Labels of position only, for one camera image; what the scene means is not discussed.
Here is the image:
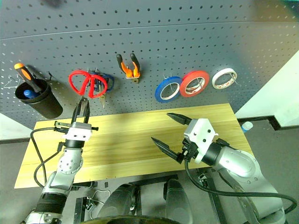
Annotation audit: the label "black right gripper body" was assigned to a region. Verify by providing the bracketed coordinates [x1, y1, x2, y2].
[177, 119, 199, 164]

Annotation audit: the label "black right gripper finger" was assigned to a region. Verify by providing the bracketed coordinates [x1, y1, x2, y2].
[150, 137, 180, 162]
[166, 112, 193, 127]

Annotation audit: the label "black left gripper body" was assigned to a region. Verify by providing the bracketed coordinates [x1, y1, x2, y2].
[53, 120, 99, 133]

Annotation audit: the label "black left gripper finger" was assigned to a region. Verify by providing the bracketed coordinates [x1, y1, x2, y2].
[81, 98, 91, 124]
[71, 97, 85, 123]

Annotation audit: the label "red handled scissors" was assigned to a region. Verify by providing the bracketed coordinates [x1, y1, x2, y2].
[68, 69, 109, 99]

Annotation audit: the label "blue tape roll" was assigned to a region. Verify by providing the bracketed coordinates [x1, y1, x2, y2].
[154, 75, 183, 104]

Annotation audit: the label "red tape roll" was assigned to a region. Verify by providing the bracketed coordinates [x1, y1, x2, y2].
[179, 70, 211, 98]

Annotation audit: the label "white tape roll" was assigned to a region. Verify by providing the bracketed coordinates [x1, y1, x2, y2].
[211, 68, 238, 90]

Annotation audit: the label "grey pegboard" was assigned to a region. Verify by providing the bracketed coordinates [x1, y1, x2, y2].
[0, 0, 299, 126]

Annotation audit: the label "black cup holder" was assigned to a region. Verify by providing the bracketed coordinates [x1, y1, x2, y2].
[14, 78, 64, 119]

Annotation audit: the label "blue pen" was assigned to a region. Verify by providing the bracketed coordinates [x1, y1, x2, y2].
[23, 89, 40, 99]

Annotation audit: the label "dark grey rounded shape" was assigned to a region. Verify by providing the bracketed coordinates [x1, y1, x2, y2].
[163, 179, 194, 224]
[97, 183, 141, 220]

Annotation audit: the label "small white bottle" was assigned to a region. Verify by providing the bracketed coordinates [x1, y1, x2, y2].
[241, 121, 254, 133]

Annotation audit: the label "orange black screwdriver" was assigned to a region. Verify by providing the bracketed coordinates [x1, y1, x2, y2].
[14, 63, 45, 94]

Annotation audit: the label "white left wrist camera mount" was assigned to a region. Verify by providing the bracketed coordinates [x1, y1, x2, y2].
[62, 122, 93, 142]

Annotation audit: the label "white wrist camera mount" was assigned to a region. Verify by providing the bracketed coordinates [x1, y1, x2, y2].
[189, 118, 220, 164]
[62, 122, 93, 142]

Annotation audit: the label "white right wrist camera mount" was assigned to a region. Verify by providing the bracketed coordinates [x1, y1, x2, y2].
[189, 118, 220, 164]

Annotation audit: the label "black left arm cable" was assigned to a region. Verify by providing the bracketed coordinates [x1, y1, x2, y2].
[30, 127, 69, 189]

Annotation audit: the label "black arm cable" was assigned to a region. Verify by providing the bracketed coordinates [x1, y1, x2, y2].
[184, 157, 298, 216]
[30, 127, 69, 189]

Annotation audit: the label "blue handled scissors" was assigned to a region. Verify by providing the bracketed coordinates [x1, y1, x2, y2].
[89, 71, 115, 109]

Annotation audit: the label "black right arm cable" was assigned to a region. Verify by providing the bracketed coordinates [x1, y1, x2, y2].
[184, 157, 298, 216]

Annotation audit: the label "metal wire pliers holder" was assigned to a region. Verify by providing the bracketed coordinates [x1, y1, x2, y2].
[124, 71, 141, 80]

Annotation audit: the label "empty metal wire hook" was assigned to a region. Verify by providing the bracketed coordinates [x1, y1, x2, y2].
[3, 74, 21, 89]

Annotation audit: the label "thin white wire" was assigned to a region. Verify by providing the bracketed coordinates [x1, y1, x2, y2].
[85, 189, 111, 212]

